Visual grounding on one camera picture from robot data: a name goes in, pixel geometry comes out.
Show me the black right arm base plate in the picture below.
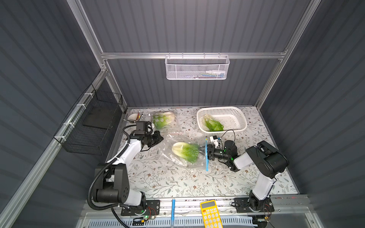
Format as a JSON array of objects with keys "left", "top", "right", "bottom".
[{"left": 231, "top": 197, "right": 275, "bottom": 213}]

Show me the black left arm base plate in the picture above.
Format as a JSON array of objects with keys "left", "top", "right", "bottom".
[{"left": 121, "top": 200, "right": 161, "bottom": 216}]

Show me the chinese cabbage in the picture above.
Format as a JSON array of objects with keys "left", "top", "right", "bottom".
[
  {"left": 172, "top": 142, "right": 200, "bottom": 163},
  {"left": 153, "top": 111, "right": 175, "bottom": 130},
  {"left": 203, "top": 115, "right": 224, "bottom": 132}
]

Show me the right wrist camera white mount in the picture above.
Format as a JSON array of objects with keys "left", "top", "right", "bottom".
[{"left": 209, "top": 135, "right": 221, "bottom": 148}]

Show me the white slotted cable duct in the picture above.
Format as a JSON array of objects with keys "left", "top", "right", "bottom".
[{"left": 86, "top": 216, "right": 259, "bottom": 228}]

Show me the black wire mesh basket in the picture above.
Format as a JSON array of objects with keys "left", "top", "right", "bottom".
[{"left": 54, "top": 87, "right": 123, "bottom": 155}]

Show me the clear zip-top bag blue seal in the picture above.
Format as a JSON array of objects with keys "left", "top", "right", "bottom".
[{"left": 158, "top": 135, "right": 207, "bottom": 170}]

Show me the yellow calculator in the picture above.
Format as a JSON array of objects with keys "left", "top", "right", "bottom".
[{"left": 200, "top": 200, "right": 223, "bottom": 228}]

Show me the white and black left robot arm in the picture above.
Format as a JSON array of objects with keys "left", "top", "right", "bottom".
[{"left": 86, "top": 121, "right": 163, "bottom": 213}]

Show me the white wire wall basket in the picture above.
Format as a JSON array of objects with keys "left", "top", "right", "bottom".
[{"left": 164, "top": 55, "right": 230, "bottom": 80}]

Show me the clear zip-top bag pink seal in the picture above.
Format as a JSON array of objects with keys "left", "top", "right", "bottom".
[{"left": 148, "top": 111, "right": 181, "bottom": 133}]

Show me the white cup pen holder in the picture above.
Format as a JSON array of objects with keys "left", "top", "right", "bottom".
[{"left": 124, "top": 110, "right": 143, "bottom": 124}]

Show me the blue pen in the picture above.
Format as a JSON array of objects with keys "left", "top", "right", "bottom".
[{"left": 170, "top": 199, "right": 175, "bottom": 228}]

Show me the white perforated plastic basket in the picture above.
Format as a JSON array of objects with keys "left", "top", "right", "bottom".
[{"left": 196, "top": 106, "right": 248, "bottom": 136}]

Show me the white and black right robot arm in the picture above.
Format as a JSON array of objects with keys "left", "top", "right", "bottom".
[{"left": 205, "top": 136, "right": 289, "bottom": 213}]

